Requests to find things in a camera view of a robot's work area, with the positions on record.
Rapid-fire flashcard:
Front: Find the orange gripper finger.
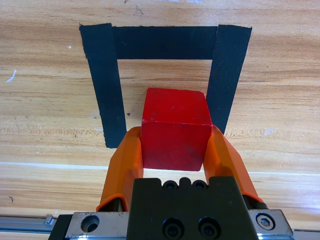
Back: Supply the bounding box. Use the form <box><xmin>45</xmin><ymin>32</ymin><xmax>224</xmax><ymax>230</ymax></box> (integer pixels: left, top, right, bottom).
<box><xmin>96</xmin><ymin>126</ymin><xmax>145</xmax><ymax>213</ymax></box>
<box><xmin>203</xmin><ymin>124</ymin><xmax>267</xmax><ymax>210</ymax></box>

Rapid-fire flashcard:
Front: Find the black tape square outline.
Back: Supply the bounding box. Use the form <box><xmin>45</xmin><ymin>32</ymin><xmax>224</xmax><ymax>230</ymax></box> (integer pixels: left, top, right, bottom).
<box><xmin>79</xmin><ymin>23</ymin><xmax>253</xmax><ymax>150</ymax></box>

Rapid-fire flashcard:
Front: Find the red cube block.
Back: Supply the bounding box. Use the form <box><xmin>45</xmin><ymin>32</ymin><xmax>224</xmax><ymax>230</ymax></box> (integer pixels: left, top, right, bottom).
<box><xmin>140</xmin><ymin>87</ymin><xmax>213</xmax><ymax>172</ymax></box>

